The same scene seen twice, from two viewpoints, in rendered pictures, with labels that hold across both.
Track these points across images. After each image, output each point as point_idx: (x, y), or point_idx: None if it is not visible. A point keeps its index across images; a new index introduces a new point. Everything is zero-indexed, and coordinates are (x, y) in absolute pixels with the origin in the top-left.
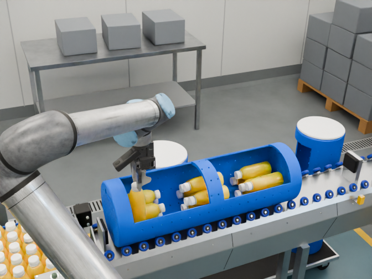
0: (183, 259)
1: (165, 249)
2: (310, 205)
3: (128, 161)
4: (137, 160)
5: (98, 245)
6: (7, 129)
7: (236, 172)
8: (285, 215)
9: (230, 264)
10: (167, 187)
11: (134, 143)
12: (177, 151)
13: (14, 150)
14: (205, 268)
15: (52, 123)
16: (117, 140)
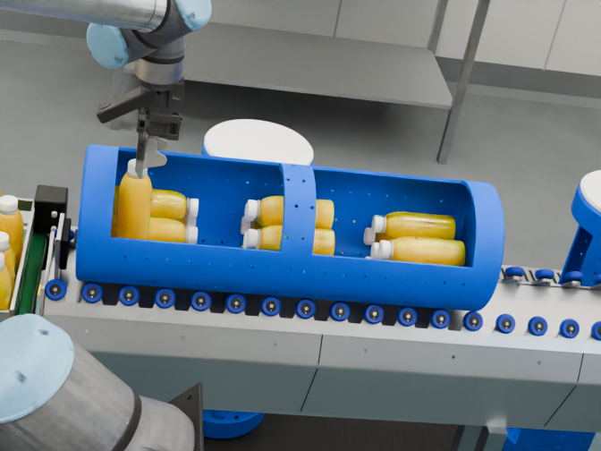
0: (205, 353)
1: (171, 319)
2: (519, 338)
3: (123, 108)
4: (143, 111)
5: (52, 269)
6: None
7: (374, 218)
8: (454, 338)
9: (316, 406)
10: (226, 206)
11: (120, 63)
12: (294, 151)
13: None
14: (256, 392)
15: None
16: (92, 49)
